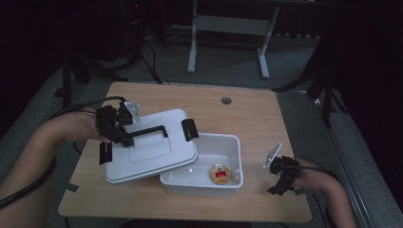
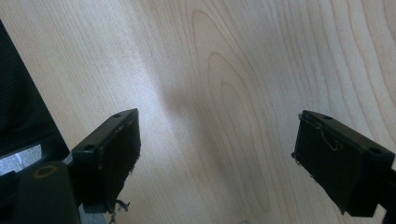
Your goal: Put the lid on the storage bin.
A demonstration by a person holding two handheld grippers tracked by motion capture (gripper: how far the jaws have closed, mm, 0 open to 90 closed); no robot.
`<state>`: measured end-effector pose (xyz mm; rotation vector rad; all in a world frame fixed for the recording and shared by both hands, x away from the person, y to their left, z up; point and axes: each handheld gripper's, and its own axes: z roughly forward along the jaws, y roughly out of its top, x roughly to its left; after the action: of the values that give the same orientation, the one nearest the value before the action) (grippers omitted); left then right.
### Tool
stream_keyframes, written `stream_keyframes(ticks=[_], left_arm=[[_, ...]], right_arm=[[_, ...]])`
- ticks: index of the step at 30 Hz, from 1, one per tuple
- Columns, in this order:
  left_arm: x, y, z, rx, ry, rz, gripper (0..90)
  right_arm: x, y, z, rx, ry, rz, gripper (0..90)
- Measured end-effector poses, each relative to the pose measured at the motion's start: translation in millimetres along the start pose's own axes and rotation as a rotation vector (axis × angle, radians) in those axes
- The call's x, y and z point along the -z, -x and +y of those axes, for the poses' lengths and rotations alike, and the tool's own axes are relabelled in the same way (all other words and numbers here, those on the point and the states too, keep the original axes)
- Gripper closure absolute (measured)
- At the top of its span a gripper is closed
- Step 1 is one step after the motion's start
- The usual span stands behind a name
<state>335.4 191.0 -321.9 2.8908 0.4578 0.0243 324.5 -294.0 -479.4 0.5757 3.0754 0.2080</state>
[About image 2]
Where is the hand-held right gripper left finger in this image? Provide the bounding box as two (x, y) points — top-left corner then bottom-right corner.
(71, 107), (142, 216)

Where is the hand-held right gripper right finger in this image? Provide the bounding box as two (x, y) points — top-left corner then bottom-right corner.
(291, 109), (396, 218)

